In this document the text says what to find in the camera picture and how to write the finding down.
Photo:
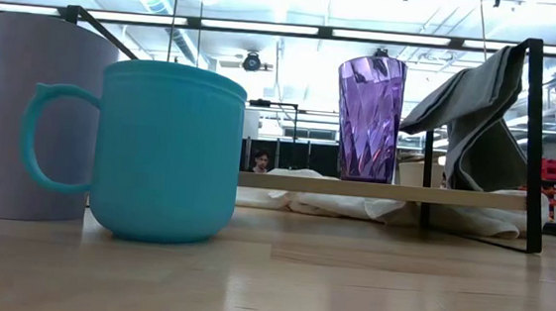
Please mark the purple faceted plastic tumbler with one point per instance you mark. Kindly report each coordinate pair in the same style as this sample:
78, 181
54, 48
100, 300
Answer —
369, 123

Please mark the person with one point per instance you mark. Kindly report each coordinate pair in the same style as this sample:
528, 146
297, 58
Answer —
260, 161

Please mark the black round overhead camera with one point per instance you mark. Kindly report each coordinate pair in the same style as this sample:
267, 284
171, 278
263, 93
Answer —
252, 62

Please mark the lavender plastic cup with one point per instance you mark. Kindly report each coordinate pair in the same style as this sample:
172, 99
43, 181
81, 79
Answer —
47, 122

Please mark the red storage bins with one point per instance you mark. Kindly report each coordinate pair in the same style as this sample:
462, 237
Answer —
550, 168

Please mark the blue plastic mug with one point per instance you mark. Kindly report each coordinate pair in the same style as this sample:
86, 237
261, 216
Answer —
169, 152

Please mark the grey cloth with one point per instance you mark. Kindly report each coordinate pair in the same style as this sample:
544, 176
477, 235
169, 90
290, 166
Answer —
480, 117

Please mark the wooden shelf with black frame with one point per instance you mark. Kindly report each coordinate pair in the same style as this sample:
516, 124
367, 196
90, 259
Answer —
379, 191

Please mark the white plaid cloth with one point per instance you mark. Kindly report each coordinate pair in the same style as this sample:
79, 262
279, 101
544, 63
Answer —
343, 205

